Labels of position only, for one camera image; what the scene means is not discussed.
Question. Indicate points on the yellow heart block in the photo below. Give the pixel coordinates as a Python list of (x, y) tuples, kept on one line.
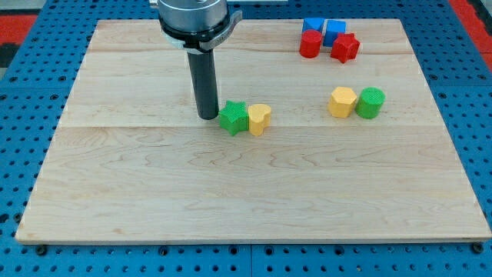
[(259, 118)]

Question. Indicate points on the red cylinder block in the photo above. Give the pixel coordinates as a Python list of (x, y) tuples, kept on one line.
[(310, 43)]

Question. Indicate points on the blue cube block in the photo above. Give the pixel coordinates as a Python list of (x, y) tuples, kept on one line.
[(333, 28)]

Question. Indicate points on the yellow hexagon block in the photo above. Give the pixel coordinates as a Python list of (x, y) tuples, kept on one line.
[(342, 102)]

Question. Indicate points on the green star block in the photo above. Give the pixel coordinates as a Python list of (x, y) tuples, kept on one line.
[(234, 117)]

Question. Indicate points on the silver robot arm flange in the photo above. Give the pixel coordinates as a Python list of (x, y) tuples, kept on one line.
[(196, 26)]

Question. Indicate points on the blue triangle block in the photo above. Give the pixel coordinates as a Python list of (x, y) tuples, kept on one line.
[(316, 24)]

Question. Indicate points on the red star block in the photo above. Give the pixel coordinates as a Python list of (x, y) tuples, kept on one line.
[(345, 47)]

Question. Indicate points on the green cylinder block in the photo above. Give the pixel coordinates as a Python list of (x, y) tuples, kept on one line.
[(370, 102)]

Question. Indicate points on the light wooden board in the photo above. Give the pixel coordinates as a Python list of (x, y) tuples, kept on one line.
[(131, 163)]

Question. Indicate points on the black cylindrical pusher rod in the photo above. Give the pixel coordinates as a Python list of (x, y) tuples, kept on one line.
[(204, 82)]

